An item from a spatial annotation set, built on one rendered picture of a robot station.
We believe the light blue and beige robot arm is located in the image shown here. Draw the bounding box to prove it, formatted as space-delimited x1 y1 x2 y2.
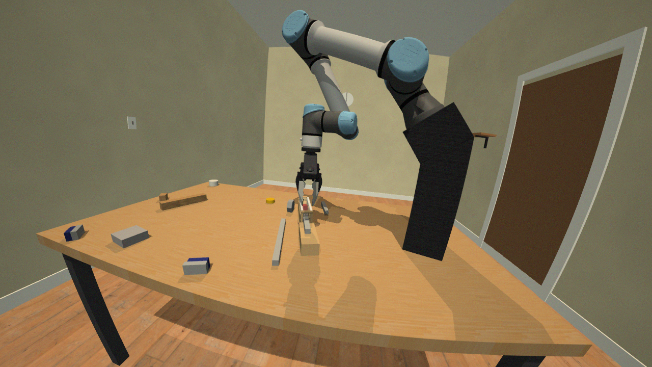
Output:
282 10 444 149

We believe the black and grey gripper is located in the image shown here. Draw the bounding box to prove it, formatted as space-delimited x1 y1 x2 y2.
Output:
295 147 322 206

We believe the long wooden batten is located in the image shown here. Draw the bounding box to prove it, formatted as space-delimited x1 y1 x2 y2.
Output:
159 193 207 211

